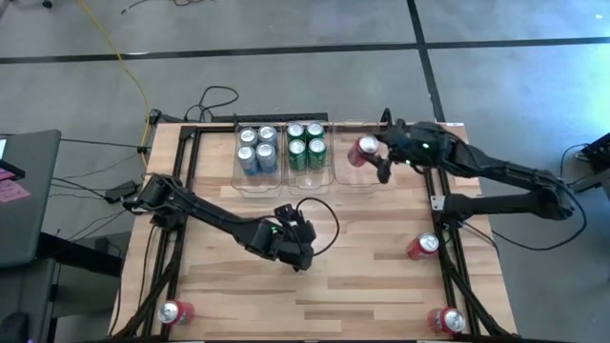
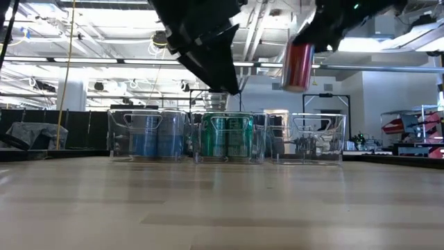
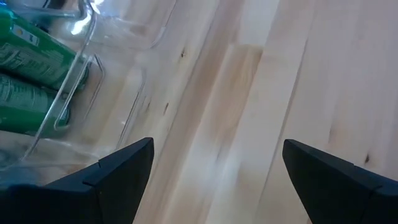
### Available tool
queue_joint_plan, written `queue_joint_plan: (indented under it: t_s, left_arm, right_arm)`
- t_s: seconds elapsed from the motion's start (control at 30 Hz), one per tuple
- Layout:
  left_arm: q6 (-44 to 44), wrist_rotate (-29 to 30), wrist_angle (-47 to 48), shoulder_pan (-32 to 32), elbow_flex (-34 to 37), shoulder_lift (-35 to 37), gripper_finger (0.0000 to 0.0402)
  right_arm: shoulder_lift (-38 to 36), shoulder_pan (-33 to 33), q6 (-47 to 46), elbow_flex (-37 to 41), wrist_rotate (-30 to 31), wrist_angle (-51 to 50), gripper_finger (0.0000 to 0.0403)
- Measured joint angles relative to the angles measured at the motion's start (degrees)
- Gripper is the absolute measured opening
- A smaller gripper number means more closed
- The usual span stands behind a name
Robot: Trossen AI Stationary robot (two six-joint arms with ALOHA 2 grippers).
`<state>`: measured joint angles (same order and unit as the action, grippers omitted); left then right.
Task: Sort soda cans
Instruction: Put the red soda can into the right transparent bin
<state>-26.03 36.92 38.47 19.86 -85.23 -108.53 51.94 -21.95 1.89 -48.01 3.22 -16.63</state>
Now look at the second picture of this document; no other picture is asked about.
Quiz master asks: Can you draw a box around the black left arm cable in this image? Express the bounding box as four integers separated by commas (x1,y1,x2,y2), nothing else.
0,0,19,69

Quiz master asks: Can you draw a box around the grey ceiling pipe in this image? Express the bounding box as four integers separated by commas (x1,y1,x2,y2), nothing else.
321,64,444,74

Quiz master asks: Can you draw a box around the long ceiling light strip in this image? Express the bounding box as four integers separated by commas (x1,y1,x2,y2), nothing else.
0,56,322,69

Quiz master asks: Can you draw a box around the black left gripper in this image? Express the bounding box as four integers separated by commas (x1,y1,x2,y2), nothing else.
148,0,248,97

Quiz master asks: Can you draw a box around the clear plastic bin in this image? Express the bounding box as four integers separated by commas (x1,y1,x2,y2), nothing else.
107,108,188,163
189,110,268,165
266,112,348,166

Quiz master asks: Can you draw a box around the black overhead camera stand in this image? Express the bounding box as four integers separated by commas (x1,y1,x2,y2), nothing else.
302,92,351,140

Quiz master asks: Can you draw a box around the yellow cable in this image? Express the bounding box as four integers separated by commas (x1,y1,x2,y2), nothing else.
55,0,76,151

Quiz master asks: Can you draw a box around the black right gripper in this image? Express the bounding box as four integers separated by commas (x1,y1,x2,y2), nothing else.
292,0,379,53

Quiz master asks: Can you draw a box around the blue and white soda can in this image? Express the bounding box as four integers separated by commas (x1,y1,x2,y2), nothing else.
157,110,187,159
128,114,160,158

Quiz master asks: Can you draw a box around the red Fanta soda can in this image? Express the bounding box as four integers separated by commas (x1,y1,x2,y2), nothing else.
281,37,316,94

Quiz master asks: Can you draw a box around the grey fabric cover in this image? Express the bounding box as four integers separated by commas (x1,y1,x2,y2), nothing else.
6,121,69,151

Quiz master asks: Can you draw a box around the metal shelf with red parts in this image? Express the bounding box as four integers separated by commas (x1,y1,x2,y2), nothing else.
379,103,444,159

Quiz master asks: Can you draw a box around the green Sprite soda can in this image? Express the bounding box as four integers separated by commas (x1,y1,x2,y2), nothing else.
225,113,255,159
200,113,228,158

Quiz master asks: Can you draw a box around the black partition panel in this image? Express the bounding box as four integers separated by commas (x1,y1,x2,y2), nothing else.
0,108,109,151

